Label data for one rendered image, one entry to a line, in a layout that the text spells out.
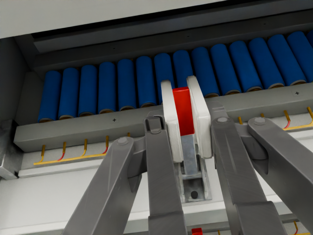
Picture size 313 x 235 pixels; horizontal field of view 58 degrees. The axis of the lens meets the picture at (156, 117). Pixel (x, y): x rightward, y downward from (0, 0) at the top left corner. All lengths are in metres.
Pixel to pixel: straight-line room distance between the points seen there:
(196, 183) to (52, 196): 0.13
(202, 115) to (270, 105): 0.12
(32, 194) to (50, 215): 0.03
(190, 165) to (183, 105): 0.05
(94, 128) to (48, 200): 0.07
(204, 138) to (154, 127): 0.03
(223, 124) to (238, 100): 0.11
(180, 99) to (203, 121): 0.04
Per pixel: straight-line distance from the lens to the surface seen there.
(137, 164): 0.15
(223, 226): 0.41
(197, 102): 0.17
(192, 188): 0.24
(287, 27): 0.34
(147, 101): 0.27
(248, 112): 0.26
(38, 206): 0.28
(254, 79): 0.28
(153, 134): 0.15
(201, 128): 0.16
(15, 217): 0.29
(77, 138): 0.27
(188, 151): 0.22
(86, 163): 0.27
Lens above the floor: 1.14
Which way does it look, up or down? 40 degrees down
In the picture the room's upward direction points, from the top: 11 degrees counter-clockwise
